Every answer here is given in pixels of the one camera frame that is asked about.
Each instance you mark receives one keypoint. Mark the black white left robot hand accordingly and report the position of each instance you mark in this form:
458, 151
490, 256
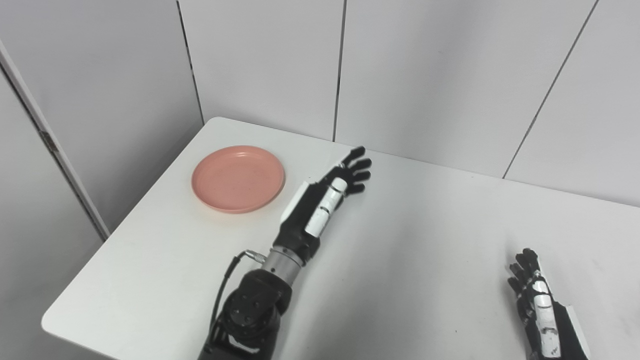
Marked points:
300, 220

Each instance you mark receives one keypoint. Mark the pink round plate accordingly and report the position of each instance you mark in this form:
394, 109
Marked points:
237, 179

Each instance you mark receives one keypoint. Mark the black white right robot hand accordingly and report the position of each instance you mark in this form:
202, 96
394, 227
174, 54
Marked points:
562, 335

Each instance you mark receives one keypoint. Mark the grey partition hinge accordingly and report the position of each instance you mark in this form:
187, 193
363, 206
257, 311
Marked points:
49, 141

